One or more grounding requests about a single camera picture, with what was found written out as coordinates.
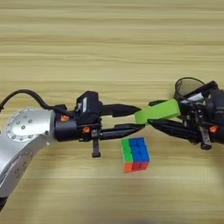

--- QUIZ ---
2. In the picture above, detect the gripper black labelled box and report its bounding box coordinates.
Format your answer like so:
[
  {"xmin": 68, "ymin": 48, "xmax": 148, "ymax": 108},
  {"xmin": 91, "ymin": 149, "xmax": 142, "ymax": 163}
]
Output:
[
  {"xmin": 204, "ymin": 89, "xmax": 224, "ymax": 126},
  {"xmin": 74, "ymin": 90, "xmax": 104, "ymax": 126}
]

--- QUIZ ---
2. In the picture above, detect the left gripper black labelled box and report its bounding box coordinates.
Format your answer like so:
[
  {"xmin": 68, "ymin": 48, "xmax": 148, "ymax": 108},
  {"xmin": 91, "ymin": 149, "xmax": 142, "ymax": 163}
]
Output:
[{"xmin": 74, "ymin": 90, "xmax": 104, "ymax": 126}]

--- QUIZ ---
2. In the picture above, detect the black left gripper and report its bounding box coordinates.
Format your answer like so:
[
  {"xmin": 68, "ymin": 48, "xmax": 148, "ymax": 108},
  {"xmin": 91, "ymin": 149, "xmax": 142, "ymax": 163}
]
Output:
[{"xmin": 53, "ymin": 103, "xmax": 146, "ymax": 158}]

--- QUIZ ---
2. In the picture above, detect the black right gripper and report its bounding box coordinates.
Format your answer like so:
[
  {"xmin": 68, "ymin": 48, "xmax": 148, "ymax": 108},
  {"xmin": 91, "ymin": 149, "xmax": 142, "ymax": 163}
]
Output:
[{"xmin": 148, "ymin": 99, "xmax": 224, "ymax": 151}]

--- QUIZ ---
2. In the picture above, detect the green rectangular block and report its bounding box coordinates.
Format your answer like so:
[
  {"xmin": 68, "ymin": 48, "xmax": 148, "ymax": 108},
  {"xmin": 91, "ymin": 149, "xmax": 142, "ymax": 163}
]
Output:
[{"xmin": 134, "ymin": 98, "xmax": 182, "ymax": 126}]

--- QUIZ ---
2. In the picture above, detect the multicolour puzzle cube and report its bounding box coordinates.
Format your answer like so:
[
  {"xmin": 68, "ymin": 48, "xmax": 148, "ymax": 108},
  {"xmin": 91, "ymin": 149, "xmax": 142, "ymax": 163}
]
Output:
[{"xmin": 120, "ymin": 136, "xmax": 151, "ymax": 173}]

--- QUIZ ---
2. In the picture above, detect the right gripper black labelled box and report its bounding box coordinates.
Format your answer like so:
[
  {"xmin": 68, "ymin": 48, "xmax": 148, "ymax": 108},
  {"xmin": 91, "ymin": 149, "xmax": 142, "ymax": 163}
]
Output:
[{"xmin": 204, "ymin": 89, "xmax": 224, "ymax": 126}]

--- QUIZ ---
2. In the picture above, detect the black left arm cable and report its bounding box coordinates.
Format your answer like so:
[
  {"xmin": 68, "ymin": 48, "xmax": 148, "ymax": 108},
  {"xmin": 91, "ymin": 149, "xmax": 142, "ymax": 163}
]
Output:
[{"xmin": 0, "ymin": 88, "xmax": 70, "ymax": 117}]

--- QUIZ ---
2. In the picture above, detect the black marker with white label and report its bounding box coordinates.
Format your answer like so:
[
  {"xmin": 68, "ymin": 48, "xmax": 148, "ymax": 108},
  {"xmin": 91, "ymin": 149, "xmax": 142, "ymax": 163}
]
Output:
[{"xmin": 178, "ymin": 80, "xmax": 220, "ymax": 105}]

